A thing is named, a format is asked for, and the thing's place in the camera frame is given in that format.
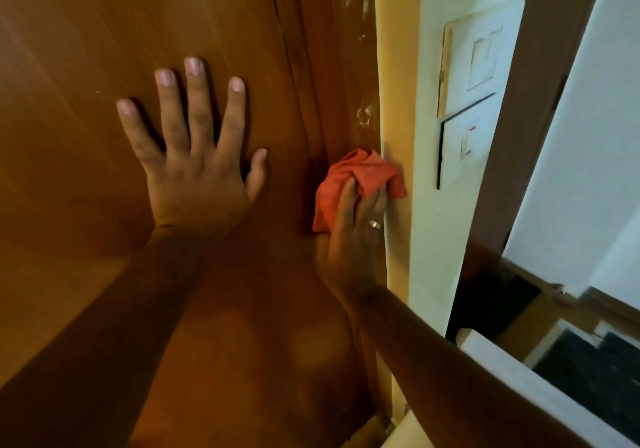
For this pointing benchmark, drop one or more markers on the person's right hand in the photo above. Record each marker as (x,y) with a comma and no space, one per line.
(350,247)

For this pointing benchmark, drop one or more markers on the person's left hand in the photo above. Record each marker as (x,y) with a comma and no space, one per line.
(195,182)

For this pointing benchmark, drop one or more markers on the person's right fingers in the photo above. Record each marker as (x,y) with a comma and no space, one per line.
(361,210)

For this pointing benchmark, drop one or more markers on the person's left middle finger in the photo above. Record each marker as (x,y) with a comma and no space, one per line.
(199,105)

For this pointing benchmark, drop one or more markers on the person's left little finger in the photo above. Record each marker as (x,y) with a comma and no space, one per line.
(137,132)

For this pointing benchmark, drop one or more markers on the person's left thumb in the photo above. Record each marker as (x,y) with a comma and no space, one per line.
(257,172)

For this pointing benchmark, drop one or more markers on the orange cleaning cloth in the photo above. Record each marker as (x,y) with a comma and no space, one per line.
(357,177)

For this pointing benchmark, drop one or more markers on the brown wooden door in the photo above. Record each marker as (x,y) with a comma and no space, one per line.
(150,202)

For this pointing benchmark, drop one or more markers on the person's right forearm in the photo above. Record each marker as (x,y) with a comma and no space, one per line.
(450,382)

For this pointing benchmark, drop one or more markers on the person's left forearm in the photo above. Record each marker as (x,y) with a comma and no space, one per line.
(95,332)

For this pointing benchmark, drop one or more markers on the white stair ledge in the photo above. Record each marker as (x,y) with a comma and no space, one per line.
(535,387)

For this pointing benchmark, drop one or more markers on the dark stair step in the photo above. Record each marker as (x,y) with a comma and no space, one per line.
(595,377)

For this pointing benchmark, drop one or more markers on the small white switch plate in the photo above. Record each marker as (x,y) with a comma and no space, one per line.
(465,142)

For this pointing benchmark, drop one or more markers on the brown wooden door frame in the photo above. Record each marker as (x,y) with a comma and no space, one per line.
(340,62)

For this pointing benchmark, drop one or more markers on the large white switch plate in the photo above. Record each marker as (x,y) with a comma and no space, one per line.
(475,55)

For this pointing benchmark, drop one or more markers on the dark brown door frame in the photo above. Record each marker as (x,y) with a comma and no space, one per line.
(530,107)

